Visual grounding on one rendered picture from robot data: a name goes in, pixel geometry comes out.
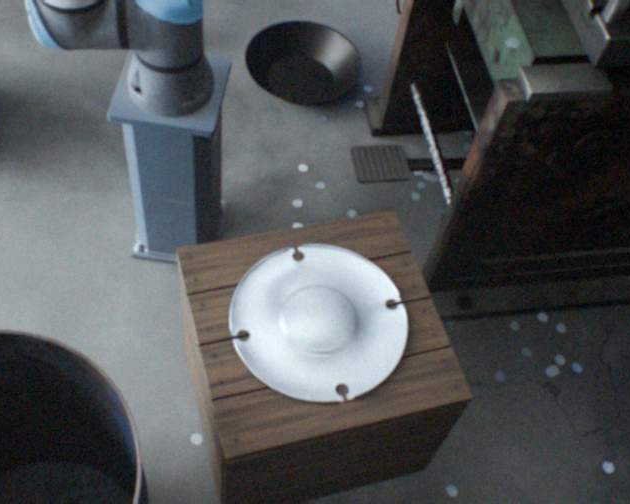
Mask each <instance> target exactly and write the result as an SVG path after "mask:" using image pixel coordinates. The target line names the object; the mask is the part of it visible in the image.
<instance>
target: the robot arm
mask: <svg viewBox="0 0 630 504"><path fill-rule="evenodd" d="M25 3H26V9H27V11H28V14H29V17H28V18H29V22H30V25H31V28H32V30H33V33H34V35H35V37H36V38H37V40H38V41H39V42H40V44H42V45H43V46H44V47H46V48H49V49H61V50H64V51H72V50H134V51H135V53H134V56H133V59H132V62H131V65H130V68H129V72H128V88H129V93H130V96H131V98H132V99H133V101H134V102H135V103H136V104H137V105H138V106H139V107H140V108H142V109H143V110H145V111H147V112H149V113H152V114H155V115H158V116H164V117H179V116H185V115H188V114H191V113H194V112H196V111H198V110H200V109H201V108H203V107H204V106H205V105H206V104H207V103H208V102H209V101H210V99H211V97H212V95H213V92H214V74H213V70H212V68H211V65H210V63H209V61H208V59H207V57H206V55H205V52H204V33H203V14H204V2H203V0H25Z"/></svg>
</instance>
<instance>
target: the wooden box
mask: <svg viewBox="0 0 630 504"><path fill-rule="evenodd" d="M307 244H321V245H329V246H335V247H339V248H342V249H346V250H349V251H351V252H354V253H356V254H358V255H360V256H362V257H364V258H365V259H367V260H368V261H370V262H371V263H373V264H374V265H375V266H377V267H378V268H379V269H380V270H381V271H382V272H383V273H384V274H385V275H386V276H387V277H388V278H389V279H390V280H391V282H392V283H393V285H394V286H395V288H396V289H397V291H398V293H399V298H400V301H398V302H396V301H395V300H392V299H389V300H387V301H386V302H385V306H386V308H387V309H389V310H396V309H397V308H398V307H397V305H403V308H404V307H405V311H406V316H407V339H406V344H405V347H404V350H403V353H402V355H401V358H400V360H399V362H398V363H397V365H396V367H395V368H394V369H393V371H392V372H391V373H390V374H389V376H388V377H387V378H386V379H385V380H384V381H382V382H381V383H380V384H379V385H378V386H376V387H375V388H373V389H372V390H370V391H368V392H366V393H364V394H362V395H360V396H357V397H355V398H351V399H347V396H346V395H347V394H349V388H348V386H347V385H346V384H338V385H337V386H336V387H335V391H336V394H338V395H339V396H342V398H343V401H338V402H329V403H318V402H309V401H303V400H299V399H295V398H292V397H289V396H286V395H284V394H282V393H280V392H278V391H276V390H274V389H272V388H270V387H269V386H267V385H266V384H265V383H263V382H262V381H261V380H260V379H258V378H257V377H256V376H255V375H254V374H253V373H252V372H251V371H250V370H249V368H248V367H247V366H246V365H245V363H244V362H243V360H242V359H241V357H240V355H239V353H238V351H237V349H236V347H235V344H234V341H233V340H235V339H239V341H241V342H246V341H248V340H249V339H250V333H249V332H248V331H247V330H240V331H239V332H237V335H235V336H232V333H231V328H230V311H231V304H232V300H233V297H234V294H235V291H236V289H237V287H238V285H239V284H240V282H241V280H242V279H243V277H244V276H245V275H246V274H247V272H248V271H249V270H250V269H251V268H252V267H253V266H254V265H256V264H257V263H258V262H259V261H261V260H262V259H264V258H265V257H267V256H269V255H271V254H272V253H275V252H277V251H279V250H282V249H285V248H289V249H292V248H293V249H294V252H295V253H293V254H292V259H293V260H295V261H297V262H300V261H303V260H304V258H305V256H304V254H303V253H302V252H299V250H298V247H303V245H307ZM176 257H177V261H178V273H179V286H180V300H181V313H182V326H183V339H184V349H185V354H186V359H187V363H188V368H189V372H190V377H191V381H192V386H193V390H194V395H195V399H196V404H197V408H198V413H199V417H200V421H201V426H202V430H203V435H204V439H205V444H206V448H207V453H208V457H209V462H210V466H211V471H212V475H213V480H214V484H215V489H216V493H217V498H218V502H219V504H299V503H303V502H307V501H310V500H314V499H318V498H322V497H325V496H329V495H333V494H337V493H340V492H344V491H348V490H352V489H356V488H359V487H363V486H367V485H371V484H374V483H378V482H382V481H386V480H389V479H393V478H397V477H401V476H405V475H408V474H412V473H416V472H420V471H423V470H425V469H426V468H427V466H428V465H429V463H430V462H431V460H432V459H433V457H434V456H435V454H436V453H437V451H438V450H439V448H440V447H441V445H442V444H443V442H444V441H445V439H446V438H447V436H448V435H449V433H450V432H451V430H452V428H453V427H454V426H455V424H456V423H457V421H458V420H459V418H460V417H461V415H462V414H463V412H464V411H465V409H466V408H467V406H468V405H469V403H468V402H470V401H471V400H472V399H473V396H472V393H471V391H470V388H469V386H468V384H467V381H466V379H465V376H464V374H463V372H462V369H461V367H460V365H459V362H458V360H457V357H456V355H455V353H454V350H453V348H452V347H450V346H451V343H450V341H449V338H448V336H447V334H446V331H445V329H444V326H443V324H442V322H441V319H440V317H439V314H438V312H437V310H436V307H435V305H434V303H433V300H432V298H430V296H431V295H430V293H429V291H428V288H427V286H426V283H425V281H424V279H423V276H422V274H421V272H420V269H419V267H418V264H417V262H416V260H415V257H414V255H413V253H412V252H411V248H410V245H409V243H408V241H407V238H406V236H405V233H404V231H403V229H402V226H401V224H400V221H399V219H398V217H397V214H396V212H395V210H390V211H384V212H379V213H373V214H367V215H362V216H356V217H351V218H345V219H340V220H334V221H328V222H323V223H317V224H312V225H306V226H301V227H295V228H289V229H284V230H278V231H273V232H267V233H262V234H256V235H250V236H245V237H239V238H234V239H228V240H223V241H217V242H211V243H206V244H200V245H195V246H189V247H183V248H178V249H176Z"/></svg>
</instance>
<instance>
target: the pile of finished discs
mask: <svg viewBox="0 0 630 504"><path fill-rule="evenodd" d="M298 250H299V252H302V253H303V254H304V256H305V258H304V260H303V261H300V262H297V261H295V260H293V259H292V254H293V253H295V252H294V249H293V248H292V249H289V248H285V249H282V250H279V251H277V252H275V253H272V254H271V255H269V256H267V257H265V258H264V259H262V260H261V261H259V262H258V263H257V264H256V265H254V266H253V267H252V268H251V269H250V270H249V271H248V272H247V274H246V275H245V276H244V277H243V279H242V280H241V282H240V284H239V285H238V287H237V289H236V291H235V294H234V297H233V300H232V304H231V311H230V328H231V333H232V336H235V335H237V332H239V331H240V330H247V331H248V332H249V333H250V339H249V340H248V341H246V342H241V341H239V339H235V340H233V341H234V344H235V347H236V349H237V351H238V353H239V355H240V357H241V359H242V360H243V362H244V363H245V365H246V366H247V367H248V368H249V370H250V371H251V372H252V373H253V374H254V375H255V376H256V377H257V378H258V379H260V380H261V381H262V382H263V383H265V384H266V385H267V386H269V387H270V388H272V389H274V390H276V391H278V392H280V393H282V394H284V395H286V396H289V397H292V398H295V399H299V400H303V401H309V402H318V403H329V402H338V401H343V398H342V396H339V395H338V394H336V391H335V387H336V386H337V385H338V384H346V385H347V386H348V388H349V394H347V395H346V396H347V399H351V398H355V397H357V396H360V395H362V394H364V393H366V392H368V391H370V390H372V389H373V388H375V387H376V386H378V385H379V384H380V383H381V382H382V381H384V380H385V379H386V378H387V377H388V376H389V374H390V373H391V372H392V371H393V369H394V368H395V367H396V365H397V363H398V362H399V360H400V358H401V355H402V353H403V350H404V347H405V344H406V339H407V316H406V311H405V307H404V308H403V305H397V307H398V308H397V309H396V310H389V309H387V308H386V306H385V302H386V301H387V300H389V299H392V300H395V301H396V302H398V301H400V298H399V293H398V291H397V289H396V288H395V286H394V285H393V283H392V282H391V280H390V279H389V278H388V277H387V276H386V275H385V274H384V273H383V272H382V271H381V270H380V269H379V268H378V267H377V266H375V265H374V264H373V263H371V262H370V261H368V260H367V259H365V258H364V257H362V256H360V255H358V254H356V253H354V252H351V251H349V250H346V249H342V248H339V247H335V246H329V245H321V244H307V245H303V247H298Z"/></svg>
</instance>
